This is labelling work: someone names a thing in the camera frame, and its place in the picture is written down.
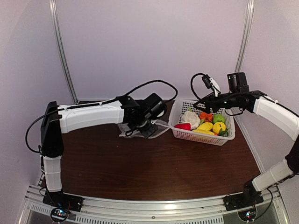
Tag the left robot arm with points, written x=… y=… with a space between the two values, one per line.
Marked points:
x=66 y=118

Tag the red pepper toy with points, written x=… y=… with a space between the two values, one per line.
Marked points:
x=183 y=126

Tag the green lettuce leaf toy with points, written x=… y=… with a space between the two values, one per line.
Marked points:
x=224 y=133

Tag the white plastic basket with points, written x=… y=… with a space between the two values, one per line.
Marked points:
x=180 y=107

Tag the left aluminium frame post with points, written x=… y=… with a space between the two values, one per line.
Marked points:
x=61 y=51

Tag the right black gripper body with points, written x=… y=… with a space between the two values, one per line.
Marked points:
x=232 y=101

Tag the clear dotted zip bag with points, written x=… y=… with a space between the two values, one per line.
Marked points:
x=151 y=130

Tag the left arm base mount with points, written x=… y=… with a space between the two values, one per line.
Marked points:
x=63 y=201

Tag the yellow wrinkled squash toy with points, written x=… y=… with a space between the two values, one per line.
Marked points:
x=205 y=128

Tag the green pepper toy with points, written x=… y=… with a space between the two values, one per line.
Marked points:
x=218 y=118

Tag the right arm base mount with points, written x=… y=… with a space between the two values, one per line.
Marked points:
x=243 y=200

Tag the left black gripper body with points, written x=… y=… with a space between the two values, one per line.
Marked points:
x=143 y=125

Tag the orange pumpkin toy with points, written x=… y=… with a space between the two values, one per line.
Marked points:
x=206 y=117

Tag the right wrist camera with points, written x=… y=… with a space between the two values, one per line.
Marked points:
x=210 y=83

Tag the white cauliflower toy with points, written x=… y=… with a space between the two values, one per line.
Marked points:
x=192 y=118

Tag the right aluminium frame post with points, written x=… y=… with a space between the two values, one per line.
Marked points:
x=249 y=15

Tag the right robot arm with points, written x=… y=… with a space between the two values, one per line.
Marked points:
x=284 y=120

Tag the aluminium front rail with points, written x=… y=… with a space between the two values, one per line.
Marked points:
x=209 y=210

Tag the aluminium frame post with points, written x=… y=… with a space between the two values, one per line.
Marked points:
x=61 y=51
x=249 y=15

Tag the yellow apple toy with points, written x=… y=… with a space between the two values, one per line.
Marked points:
x=217 y=127

